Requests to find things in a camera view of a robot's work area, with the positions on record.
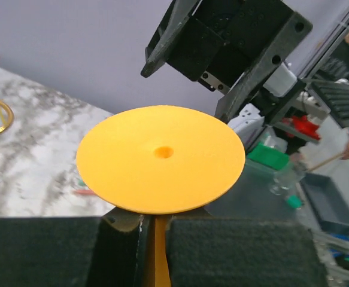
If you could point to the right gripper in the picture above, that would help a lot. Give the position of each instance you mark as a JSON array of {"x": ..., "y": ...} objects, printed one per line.
[{"x": 229, "y": 46}]

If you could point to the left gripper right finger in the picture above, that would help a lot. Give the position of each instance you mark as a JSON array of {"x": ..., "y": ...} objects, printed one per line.
[{"x": 215, "y": 251}]

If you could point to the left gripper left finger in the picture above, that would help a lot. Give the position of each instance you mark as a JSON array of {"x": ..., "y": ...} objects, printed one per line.
[{"x": 107, "y": 250}]

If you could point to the yellow plastic wine glass front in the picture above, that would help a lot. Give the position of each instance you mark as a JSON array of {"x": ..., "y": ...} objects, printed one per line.
[{"x": 159, "y": 161}]

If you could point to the green plastic bin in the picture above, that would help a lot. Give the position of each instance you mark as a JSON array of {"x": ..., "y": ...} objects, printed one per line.
[{"x": 268, "y": 157}]

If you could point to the dark grey tray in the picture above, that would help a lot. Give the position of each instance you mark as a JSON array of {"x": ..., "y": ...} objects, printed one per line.
[{"x": 327, "y": 202}]

